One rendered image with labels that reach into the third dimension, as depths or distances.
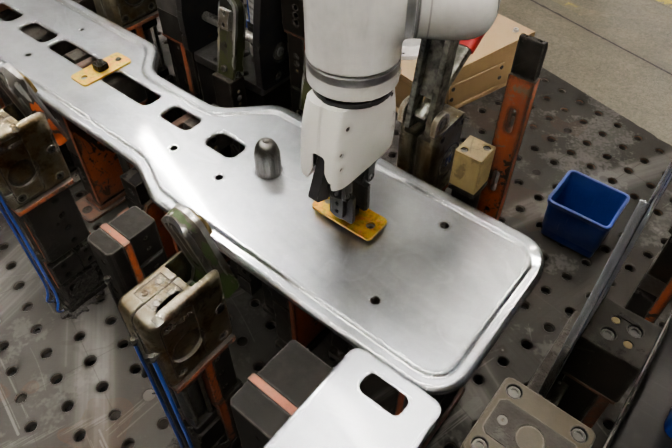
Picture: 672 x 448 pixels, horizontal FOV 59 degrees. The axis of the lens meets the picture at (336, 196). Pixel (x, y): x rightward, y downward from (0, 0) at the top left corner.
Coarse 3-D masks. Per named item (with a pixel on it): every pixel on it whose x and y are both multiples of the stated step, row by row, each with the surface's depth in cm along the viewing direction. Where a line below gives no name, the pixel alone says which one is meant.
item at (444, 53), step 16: (432, 48) 66; (448, 48) 64; (416, 64) 67; (432, 64) 67; (448, 64) 65; (416, 80) 68; (432, 80) 68; (448, 80) 68; (416, 96) 70; (432, 96) 68; (432, 112) 69
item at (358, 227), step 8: (320, 208) 68; (328, 208) 68; (368, 208) 68; (328, 216) 67; (360, 216) 67; (368, 216) 67; (376, 216) 67; (344, 224) 66; (352, 224) 66; (360, 224) 66; (376, 224) 66; (384, 224) 66; (352, 232) 66; (360, 232) 65; (368, 232) 65; (376, 232) 65; (368, 240) 65
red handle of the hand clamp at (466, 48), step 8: (464, 40) 71; (472, 40) 71; (480, 40) 71; (464, 48) 71; (472, 48) 71; (456, 56) 71; (464, 56) 71; (456, 64) 71; (456, 72) 71; (448, 88) 71; (424, 104) 71; (416, 112) 71; (424, 112) 70; (424, 120) 70
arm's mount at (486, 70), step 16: (496, 32) 131; (512, 32) 131; (528, 32) 130; (480, 48) 127; (496, 48) 127; (512, 48) 129; (464, 64) 123; (480, 64) 126; (496, 64) 130; (400, 80) 124; (464, 80) 126; (480, 80) 129; (496, 80) 133; (400, 96) 126; (448, 96) 126; (464, 96) 130; (480, 96) 133
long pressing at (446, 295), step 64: (0, 0) 103; (64, 0) 102; (0, 64) 90; (64, 64) 90; (128, 64) 90; (128, 128) 79; (192, 128) 79; (256, 128) 79; (192, 192) 71; (256, 192) 71; (384, 192) 71; (256, 256) 64; (320, 256) 64; (384, 256) 64; (448, 256) 64; (512, 256) 64; (320, 320) 60; (384, 320) 59; (448, 320) 59; (448, 384) 54
